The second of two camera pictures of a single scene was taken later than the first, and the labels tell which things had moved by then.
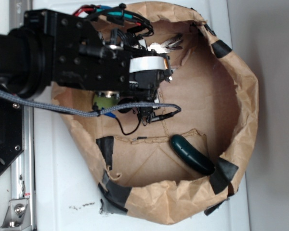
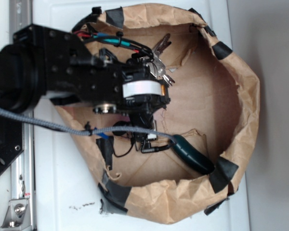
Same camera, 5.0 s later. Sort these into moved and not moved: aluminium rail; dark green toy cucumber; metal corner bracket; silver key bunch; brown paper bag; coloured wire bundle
Moved: coloured wire bundle; silver key bunch
Not moved: metal corner bracket; dark green toy cucumber; aluminium rail; brown paper bag
